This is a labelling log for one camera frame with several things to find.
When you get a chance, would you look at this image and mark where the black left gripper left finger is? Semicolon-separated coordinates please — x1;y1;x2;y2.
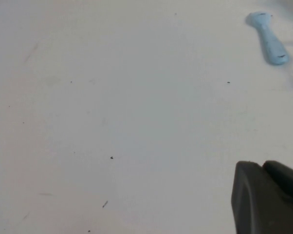
231;160;293;234

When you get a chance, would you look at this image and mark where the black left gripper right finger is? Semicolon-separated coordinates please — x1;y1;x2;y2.
262;160;293;207

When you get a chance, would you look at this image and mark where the light blue plastic fork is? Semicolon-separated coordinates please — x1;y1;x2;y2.
245;11;290;66

